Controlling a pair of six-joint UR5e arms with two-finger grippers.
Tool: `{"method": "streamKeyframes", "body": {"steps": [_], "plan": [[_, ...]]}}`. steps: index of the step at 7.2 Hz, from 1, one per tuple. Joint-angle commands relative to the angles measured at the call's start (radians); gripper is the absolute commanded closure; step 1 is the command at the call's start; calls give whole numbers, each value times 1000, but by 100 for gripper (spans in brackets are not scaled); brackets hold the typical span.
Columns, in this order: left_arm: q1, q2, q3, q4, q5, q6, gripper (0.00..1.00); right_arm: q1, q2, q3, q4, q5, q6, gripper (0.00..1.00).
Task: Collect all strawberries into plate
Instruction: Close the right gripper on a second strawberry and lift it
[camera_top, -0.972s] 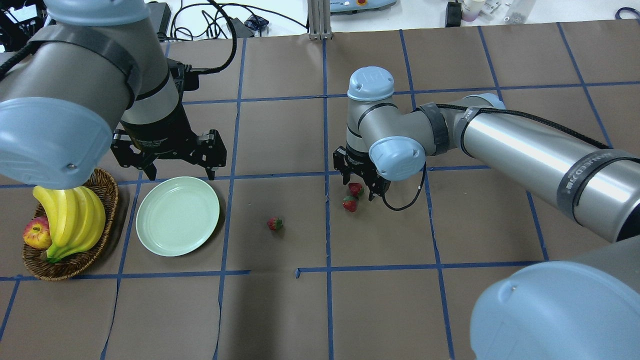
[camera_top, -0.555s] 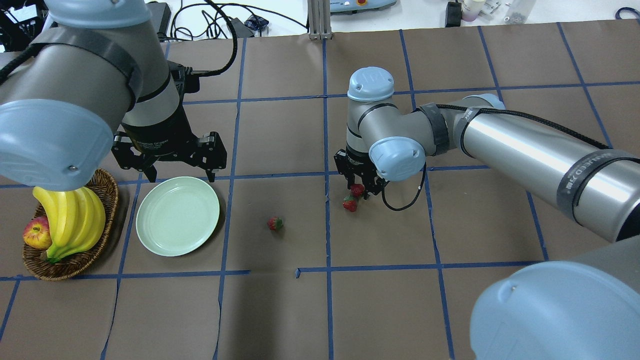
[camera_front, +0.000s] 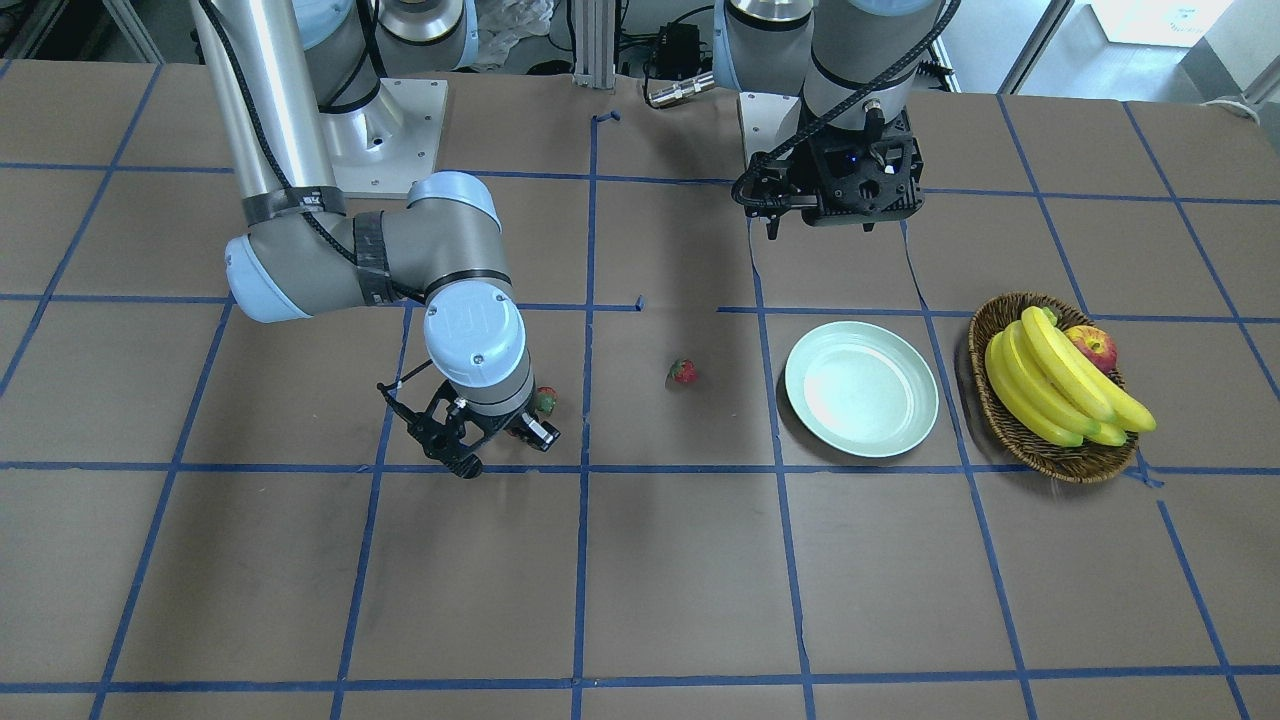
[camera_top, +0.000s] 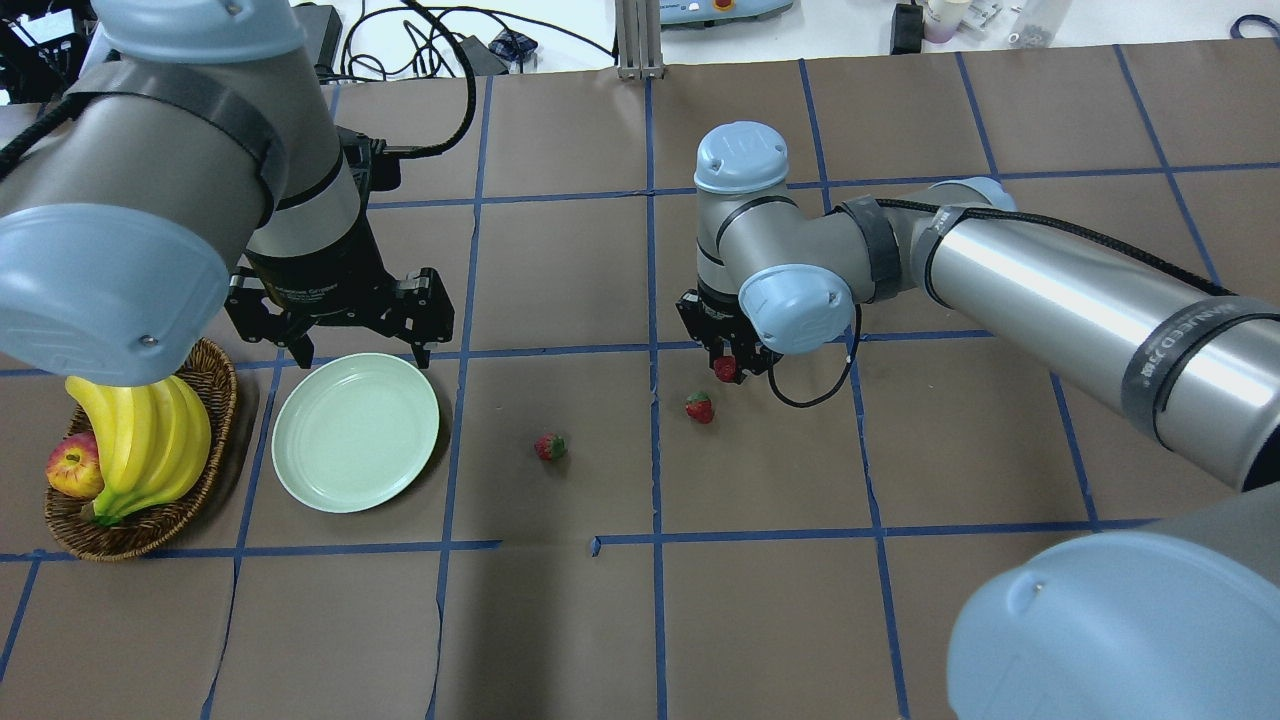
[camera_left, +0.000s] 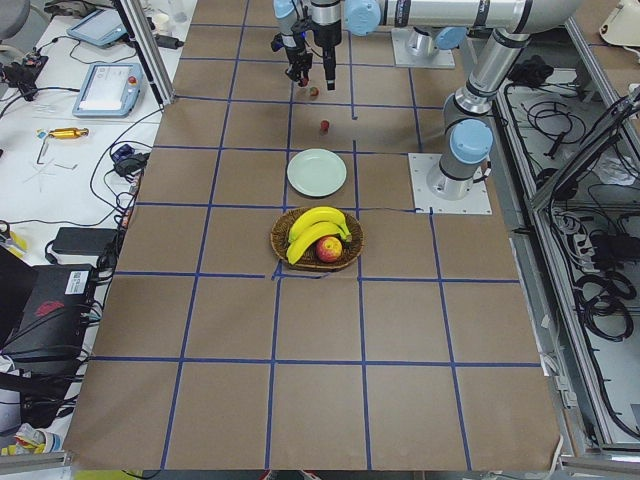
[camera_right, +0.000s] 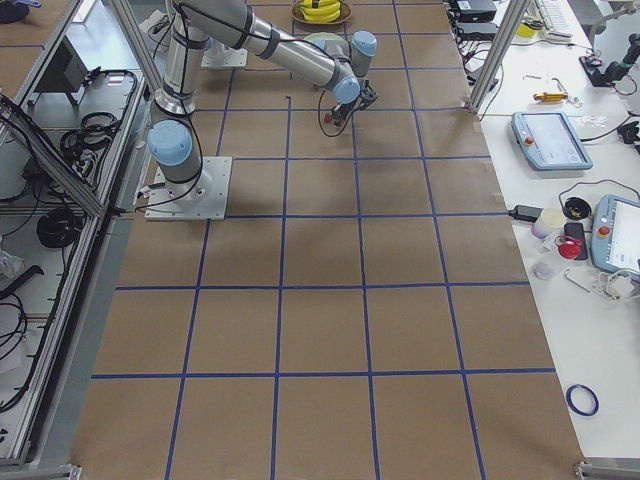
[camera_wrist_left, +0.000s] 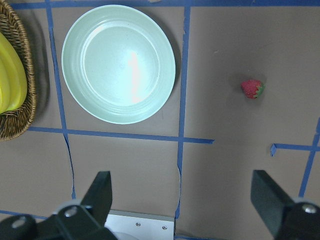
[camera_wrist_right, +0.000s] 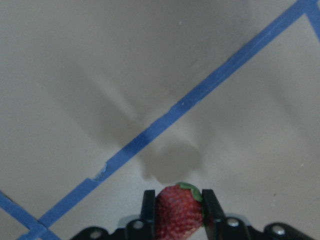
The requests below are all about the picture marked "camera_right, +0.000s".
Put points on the light green plate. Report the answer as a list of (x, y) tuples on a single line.
[(321, 38)]

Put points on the blue tape roll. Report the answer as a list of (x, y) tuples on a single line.
[(582, 400)]

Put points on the near teach pendant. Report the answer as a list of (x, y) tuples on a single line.
[(615, 236)]

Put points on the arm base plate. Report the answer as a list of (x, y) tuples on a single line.
[(208, 199), (219, 56)]

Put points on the yellow banana bunch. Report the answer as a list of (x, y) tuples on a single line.
[(320, 11)]

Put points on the wicker basket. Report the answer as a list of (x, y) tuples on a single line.
[(346, 12)]

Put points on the black power adapter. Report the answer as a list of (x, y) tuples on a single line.
[(525, 213)]

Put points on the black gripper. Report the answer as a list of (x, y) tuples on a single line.
[(345, 108)]

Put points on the red round object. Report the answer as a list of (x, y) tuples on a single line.
[(568, 247)]

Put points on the aluminium frame post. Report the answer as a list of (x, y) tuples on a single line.
[(509, 23)]

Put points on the white cup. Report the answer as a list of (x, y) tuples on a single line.
[(549, 220)]

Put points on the yellow metal tool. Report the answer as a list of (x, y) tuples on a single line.
[(547, 97)]

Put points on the far teach pendant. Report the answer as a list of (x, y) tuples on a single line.
[(549, 141)]

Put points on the teach pendant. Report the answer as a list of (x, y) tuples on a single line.
[(549, 141), (615, 236)]

